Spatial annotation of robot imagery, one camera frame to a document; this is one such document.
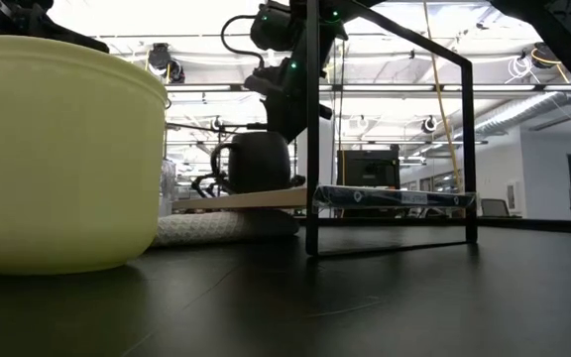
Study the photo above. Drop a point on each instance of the yellow mug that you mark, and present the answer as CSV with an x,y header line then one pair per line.
x,y
67,149

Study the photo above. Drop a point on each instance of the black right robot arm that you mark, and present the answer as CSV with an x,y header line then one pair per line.
x,y
563,30

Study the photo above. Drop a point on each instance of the black perforated computer case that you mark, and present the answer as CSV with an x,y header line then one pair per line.
x,y
367,168

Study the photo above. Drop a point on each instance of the black table frame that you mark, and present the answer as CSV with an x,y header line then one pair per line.
x,y
538,225

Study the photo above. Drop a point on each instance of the black background robot arm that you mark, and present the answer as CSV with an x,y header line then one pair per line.
x,y
206,186

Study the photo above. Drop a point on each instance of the dark office chair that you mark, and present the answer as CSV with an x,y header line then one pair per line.
x,y
496,208

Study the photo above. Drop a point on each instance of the white wall box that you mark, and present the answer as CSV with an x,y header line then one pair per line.
x,y
515,198

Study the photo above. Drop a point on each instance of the silver ceiling duct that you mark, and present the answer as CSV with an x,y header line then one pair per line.
x,y
528,111

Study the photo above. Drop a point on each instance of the white waffle cloth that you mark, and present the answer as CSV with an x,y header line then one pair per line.
x,y
216,225

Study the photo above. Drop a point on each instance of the black mug with green inside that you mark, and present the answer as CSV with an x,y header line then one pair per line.
x,y
261,166

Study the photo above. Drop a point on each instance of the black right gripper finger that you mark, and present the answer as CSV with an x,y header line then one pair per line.
x,y
289,131

